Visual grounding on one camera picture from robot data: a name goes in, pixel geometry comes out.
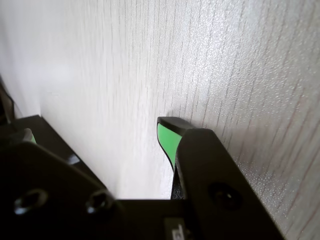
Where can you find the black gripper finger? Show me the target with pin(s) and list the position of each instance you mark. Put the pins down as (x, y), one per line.
(50, 200)
(212, 175)

